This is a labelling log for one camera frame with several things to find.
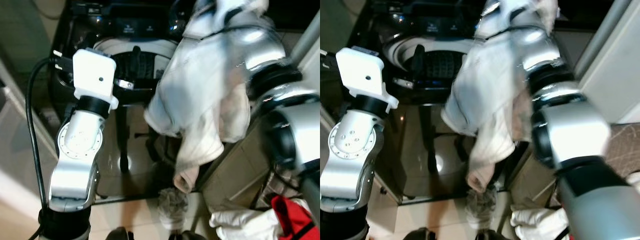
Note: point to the pale white denim garment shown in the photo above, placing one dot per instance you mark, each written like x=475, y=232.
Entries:
x=492, y=100
x=200, y=90

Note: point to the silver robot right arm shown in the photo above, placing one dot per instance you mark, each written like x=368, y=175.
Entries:
x=575, y=135
x=290, y=125

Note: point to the black top-loading washing machine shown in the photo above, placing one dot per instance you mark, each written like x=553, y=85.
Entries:
x=125, y=130
x=420, y=135

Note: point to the red cloth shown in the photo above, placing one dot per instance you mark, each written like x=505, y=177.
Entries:
x=295, y=220

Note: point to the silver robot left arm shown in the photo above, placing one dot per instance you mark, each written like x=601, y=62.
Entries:
x=75, y=165
x=345, y=165

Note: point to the grey fuzzy cloth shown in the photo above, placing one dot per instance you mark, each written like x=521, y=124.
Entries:
x=173, y=207
x=481, y=209

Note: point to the white cabinet panel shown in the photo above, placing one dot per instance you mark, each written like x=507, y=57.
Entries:
x=612, y=60
x=309, y=45

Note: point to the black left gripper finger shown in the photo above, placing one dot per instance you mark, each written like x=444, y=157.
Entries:
x=136, y=62
x=420, y=61

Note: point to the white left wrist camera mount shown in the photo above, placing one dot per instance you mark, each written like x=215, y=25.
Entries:
x=92, y=72
x=362, y=70

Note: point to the white crumpled garment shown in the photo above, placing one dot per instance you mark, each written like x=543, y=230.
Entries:
x=245, y=222
x=537, y=222

